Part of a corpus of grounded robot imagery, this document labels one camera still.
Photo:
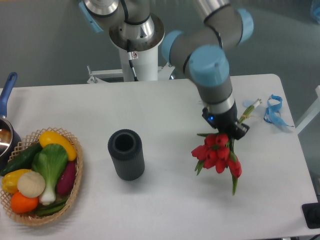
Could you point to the dark grey ribbed vase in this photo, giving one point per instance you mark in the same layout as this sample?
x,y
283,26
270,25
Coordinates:
x,y
126,151

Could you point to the white frame at right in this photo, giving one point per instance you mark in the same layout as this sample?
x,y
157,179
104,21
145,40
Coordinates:
x,y
309,114

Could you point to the yellow bell pepper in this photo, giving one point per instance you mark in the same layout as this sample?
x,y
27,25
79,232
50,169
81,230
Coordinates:
x,y
10,180

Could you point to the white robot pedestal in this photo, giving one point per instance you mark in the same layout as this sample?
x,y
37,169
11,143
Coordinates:
x,y
135,66

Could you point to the orange fruit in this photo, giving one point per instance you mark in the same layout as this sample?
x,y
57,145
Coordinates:
x,y
21,204

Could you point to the light blue ribbon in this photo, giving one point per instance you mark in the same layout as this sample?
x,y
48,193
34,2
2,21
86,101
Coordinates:
x,y
272,113

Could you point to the dark green cucumber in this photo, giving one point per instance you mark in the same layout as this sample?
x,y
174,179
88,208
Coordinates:
x,y
23,160

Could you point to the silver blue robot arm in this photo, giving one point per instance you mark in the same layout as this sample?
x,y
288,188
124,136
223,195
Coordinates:
x,y
140,37

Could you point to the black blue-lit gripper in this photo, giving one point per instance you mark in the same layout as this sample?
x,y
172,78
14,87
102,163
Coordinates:
x,y
226,122

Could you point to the blue handled saucepan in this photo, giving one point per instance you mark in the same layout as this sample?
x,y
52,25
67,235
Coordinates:
x,y
9,138

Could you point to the red tulip bouquet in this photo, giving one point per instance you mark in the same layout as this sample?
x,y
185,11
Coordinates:
x,y
217,151

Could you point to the beige garlic bulb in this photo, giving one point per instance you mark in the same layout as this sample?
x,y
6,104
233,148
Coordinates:
x,y
31,184

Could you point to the black device at edge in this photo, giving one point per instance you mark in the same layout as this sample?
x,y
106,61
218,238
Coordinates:
x,y
311,212

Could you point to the yellow squash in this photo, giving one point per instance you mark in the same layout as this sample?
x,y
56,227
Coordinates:
x,y
52,137

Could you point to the purple sweet potato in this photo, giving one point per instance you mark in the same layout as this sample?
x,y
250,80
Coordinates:
x,y
67,179

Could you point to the green bok choy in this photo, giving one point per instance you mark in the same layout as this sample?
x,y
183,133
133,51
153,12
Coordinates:
x,y
50,163

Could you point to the woven wicker basket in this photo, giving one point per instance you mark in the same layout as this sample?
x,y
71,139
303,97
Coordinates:
x,y
31,219

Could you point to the green bean pod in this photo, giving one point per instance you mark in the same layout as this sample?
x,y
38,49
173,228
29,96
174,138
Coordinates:
x,y
51,209

